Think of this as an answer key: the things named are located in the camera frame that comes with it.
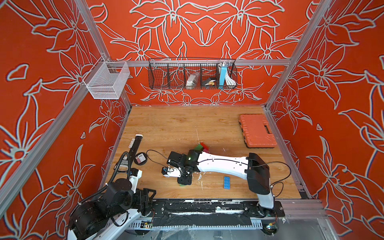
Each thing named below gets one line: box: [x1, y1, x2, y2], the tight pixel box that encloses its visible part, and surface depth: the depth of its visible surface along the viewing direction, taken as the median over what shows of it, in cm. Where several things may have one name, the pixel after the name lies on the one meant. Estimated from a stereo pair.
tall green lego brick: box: [194, 143, 203, 151], surface depth 96 cm
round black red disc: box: [133, 152, 148, 166], surface depth 91 cm
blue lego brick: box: [223, 176, 231, 190], surface depth 81 cm
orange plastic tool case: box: [239, 113, 278, 149], surface depth 100 cm
